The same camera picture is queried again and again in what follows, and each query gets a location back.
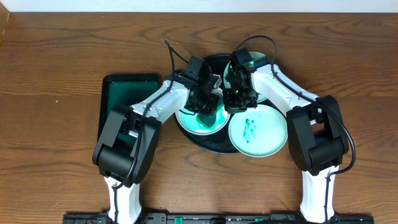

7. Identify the mint green plate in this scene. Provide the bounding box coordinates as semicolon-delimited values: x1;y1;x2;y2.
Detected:
228;105;288;157
223;51;267;103

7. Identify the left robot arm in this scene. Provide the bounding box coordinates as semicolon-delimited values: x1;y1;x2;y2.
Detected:
92;57;222;223

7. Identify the mint green plate rear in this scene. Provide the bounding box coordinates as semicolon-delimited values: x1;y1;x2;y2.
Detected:
223;51;267;103

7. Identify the black rectangular water tray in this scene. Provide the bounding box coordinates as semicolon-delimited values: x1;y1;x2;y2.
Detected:
97;73;162;139

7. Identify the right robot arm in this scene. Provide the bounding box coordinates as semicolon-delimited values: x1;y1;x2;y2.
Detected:
223;48;354;223

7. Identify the black round tray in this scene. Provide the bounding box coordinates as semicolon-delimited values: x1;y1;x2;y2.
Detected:
173;53;271;154

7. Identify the white plate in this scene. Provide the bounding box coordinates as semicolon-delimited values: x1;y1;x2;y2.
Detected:
175;88;230;136

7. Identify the green scrubbing sponge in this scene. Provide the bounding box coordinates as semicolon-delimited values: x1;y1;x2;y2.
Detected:
197;114;216;129

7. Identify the mint green plate front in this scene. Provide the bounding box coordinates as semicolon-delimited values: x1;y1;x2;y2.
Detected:
228;105;288;157

